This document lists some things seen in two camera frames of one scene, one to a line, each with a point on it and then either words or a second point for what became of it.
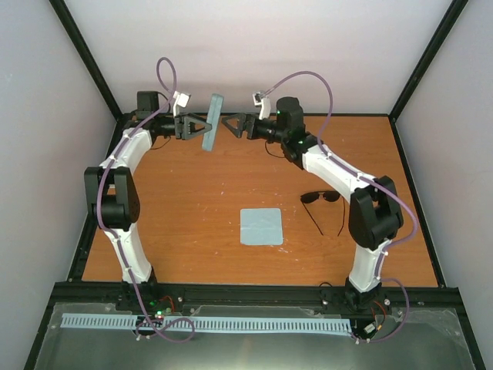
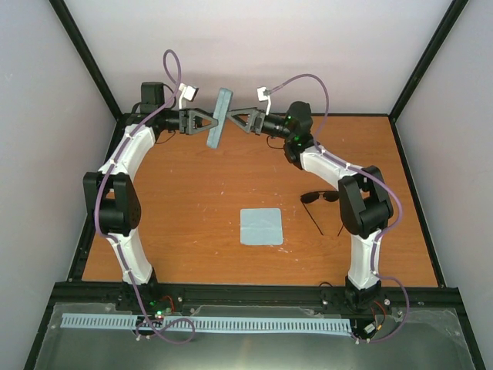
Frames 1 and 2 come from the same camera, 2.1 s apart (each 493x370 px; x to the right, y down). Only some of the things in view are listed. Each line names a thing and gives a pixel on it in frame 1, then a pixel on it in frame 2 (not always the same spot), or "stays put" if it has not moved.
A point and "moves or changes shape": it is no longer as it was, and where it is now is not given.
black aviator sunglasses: [330, 196] stays put
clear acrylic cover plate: [429, 339] stays put
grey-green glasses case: [212, 119] moves or changes shape
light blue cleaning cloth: [261, 227] stays put
